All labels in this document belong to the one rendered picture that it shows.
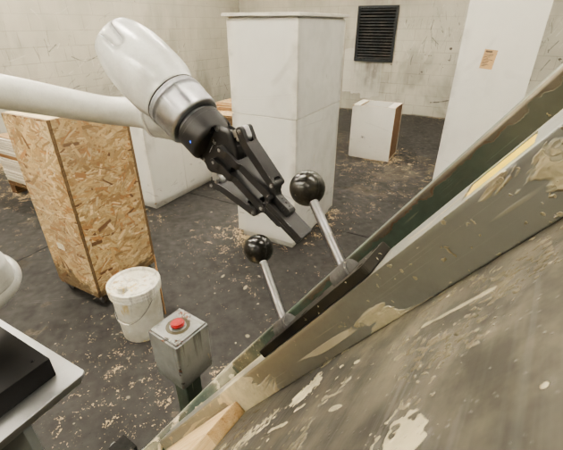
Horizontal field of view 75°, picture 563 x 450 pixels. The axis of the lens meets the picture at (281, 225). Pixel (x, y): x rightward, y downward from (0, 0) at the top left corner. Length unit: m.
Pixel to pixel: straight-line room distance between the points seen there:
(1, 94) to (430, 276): 0.74
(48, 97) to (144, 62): 0.26
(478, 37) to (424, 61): 4.57
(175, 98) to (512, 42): 3.46
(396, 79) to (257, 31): 5.96
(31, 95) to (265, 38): 2.10
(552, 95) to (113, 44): 0.56
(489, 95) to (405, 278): 3.62
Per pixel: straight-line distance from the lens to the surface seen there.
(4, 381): 1.34
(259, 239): 0.46
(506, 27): 3.84
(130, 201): 2.68
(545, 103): 0.48
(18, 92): 0.82
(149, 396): 2.20
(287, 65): 2.69
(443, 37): 8.31
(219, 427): 0.55
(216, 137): 0.56
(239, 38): 2.88
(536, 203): 0.25
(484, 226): 0.26
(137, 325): 2.38
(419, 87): 8.43
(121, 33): 0.65
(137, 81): 0.61
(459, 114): 3.92
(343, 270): 0.33
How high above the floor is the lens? 1.68
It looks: 29 degrees down
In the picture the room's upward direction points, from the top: straight up
